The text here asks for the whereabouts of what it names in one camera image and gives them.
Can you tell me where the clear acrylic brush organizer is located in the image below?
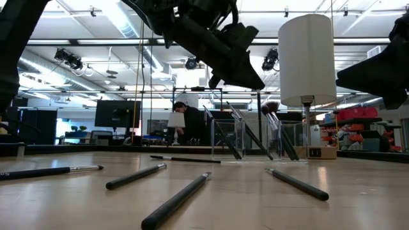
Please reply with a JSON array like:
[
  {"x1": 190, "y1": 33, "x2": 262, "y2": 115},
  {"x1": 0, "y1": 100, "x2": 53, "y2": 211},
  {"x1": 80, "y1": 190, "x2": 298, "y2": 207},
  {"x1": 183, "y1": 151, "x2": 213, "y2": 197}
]
[{"x1": 210, "y1": 118, "x2": 309, "y2": 164}]

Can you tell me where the thin black makeup brush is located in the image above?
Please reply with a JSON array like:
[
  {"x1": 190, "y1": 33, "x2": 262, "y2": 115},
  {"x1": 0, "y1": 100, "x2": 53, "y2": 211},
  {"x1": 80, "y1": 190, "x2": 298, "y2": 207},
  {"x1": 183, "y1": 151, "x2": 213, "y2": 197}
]
[
  {"x1": 273, "y1": 111, "x2": 300, "y2": 160},
  {"x1": 0, "y1": 164, "x2": 105, "y2": 181},
  {"x1": 226, "y1": 101, "x2": 274, "y2": 161},
  {"x1": 228, "y1": 107, "x2": 271, "y2": 160},
  {"x1": 141, "y1": 171, "x2": 213, "y2": 230},
  {"x1": 270, "y1": 111, "x2": 297, "y2": 160},
  {"x1": 105, "y1": 162, "x2": 168, "y2": 191},
  {"x1": 264, "y1": 167, "x2": 330, "y2": 202},
  {"x1": 203, "y1": 105, "x2": 243, "y2": 160}
]

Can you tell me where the small white table lamp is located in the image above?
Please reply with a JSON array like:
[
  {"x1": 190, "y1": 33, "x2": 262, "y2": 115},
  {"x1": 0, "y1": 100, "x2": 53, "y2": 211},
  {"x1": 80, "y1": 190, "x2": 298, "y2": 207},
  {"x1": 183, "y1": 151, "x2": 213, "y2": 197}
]
[{"x1": 167, "y1": 111, "x2": 187, "y2": 146}]

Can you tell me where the silver ventilation duct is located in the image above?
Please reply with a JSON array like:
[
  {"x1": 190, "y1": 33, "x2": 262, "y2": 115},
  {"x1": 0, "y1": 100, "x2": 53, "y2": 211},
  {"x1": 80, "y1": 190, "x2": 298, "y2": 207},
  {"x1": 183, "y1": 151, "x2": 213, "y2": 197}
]
[{"x1": 95, "y1": 0, "x2": 175, "y2": 81}]

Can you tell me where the black ceiling spotlight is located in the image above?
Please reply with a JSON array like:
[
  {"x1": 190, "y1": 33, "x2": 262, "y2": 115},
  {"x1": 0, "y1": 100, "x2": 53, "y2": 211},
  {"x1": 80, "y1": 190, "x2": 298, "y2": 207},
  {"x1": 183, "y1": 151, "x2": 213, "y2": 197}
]
[
  {"x1": 53, "y1": 47, "x2": 84, "y2": 71},
  {"x1": 184, "y1": 56, "x2": 199, "y2": 71},
  {"x1": 261, "y1": 47, "x2": 279, "y2": 72}
]

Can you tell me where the black background monitor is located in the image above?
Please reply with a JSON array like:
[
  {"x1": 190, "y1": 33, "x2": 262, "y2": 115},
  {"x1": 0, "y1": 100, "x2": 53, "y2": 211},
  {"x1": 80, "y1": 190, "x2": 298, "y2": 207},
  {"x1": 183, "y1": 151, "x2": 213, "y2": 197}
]
[{"x1": 94, "y1": 100, "x2": 142, "y2": 129}]

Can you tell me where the black foundation brush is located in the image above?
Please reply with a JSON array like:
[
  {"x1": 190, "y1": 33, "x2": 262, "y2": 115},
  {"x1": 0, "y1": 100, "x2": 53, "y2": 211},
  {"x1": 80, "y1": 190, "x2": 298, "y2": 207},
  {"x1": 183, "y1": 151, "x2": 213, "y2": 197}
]
[{"x1": 149, "y1": 155, "x2": 222, "y2": 165}]

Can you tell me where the red storage bin shelf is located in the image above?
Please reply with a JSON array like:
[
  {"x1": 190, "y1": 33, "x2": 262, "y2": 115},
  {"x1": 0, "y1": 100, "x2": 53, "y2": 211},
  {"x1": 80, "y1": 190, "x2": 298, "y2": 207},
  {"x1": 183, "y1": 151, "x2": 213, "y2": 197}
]
[{"x1": 319, "y1": 106, "x2": 404, "y2": 153}]

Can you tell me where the fluffy dark powder brush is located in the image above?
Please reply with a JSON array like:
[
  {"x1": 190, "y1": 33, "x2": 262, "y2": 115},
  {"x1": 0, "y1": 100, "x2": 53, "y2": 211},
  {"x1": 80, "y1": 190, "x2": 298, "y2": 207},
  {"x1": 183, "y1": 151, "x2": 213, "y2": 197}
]
[{"x1": 261, "y1": 105, "x2": 293, "y2": 160}]

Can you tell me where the white shade wooden table lamp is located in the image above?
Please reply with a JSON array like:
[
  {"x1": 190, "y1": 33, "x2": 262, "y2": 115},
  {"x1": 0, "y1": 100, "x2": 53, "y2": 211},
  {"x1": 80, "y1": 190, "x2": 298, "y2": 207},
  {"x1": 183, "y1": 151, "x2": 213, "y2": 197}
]
[{"x1": 277, "y1": 13, "x2": 338, "y2": 160}]

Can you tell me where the person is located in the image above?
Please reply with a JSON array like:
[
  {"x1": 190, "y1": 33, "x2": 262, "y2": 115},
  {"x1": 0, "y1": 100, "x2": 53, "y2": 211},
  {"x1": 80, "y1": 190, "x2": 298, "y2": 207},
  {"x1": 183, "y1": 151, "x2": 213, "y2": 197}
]
[{"x1": 172, "y1": 101, "x2": 208, "y2": 146}]

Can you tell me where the black cabinet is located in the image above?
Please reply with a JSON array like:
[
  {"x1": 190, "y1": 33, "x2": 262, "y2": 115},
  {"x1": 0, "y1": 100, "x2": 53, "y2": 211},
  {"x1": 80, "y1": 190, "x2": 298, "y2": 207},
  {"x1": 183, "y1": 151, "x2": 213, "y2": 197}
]
[{"x1": 19, "y1": 108, "x2": 59, "y2": 146}]

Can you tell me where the yellow hanging cable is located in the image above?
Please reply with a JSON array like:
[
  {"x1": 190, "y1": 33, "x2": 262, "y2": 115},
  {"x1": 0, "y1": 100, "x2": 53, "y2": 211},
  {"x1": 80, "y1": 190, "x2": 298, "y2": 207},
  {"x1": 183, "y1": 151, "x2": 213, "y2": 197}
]
[{"x1": 132, "y1": 19, "x2": 143, "y2": 144}]

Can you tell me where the grey background chair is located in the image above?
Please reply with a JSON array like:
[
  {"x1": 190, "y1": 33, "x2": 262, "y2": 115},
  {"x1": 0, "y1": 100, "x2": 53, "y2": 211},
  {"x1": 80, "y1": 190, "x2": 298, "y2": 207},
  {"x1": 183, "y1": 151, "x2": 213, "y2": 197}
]
[{"x1": 89, "y1": 130, "x2": 114, "y2": 146}]

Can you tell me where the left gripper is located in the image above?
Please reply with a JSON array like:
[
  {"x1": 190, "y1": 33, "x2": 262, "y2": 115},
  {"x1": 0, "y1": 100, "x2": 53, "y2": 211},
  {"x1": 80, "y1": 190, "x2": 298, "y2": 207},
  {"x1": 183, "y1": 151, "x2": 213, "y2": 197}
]
[{"x1": 164, "y1": 14, "x2": 266, "y2": 91}]

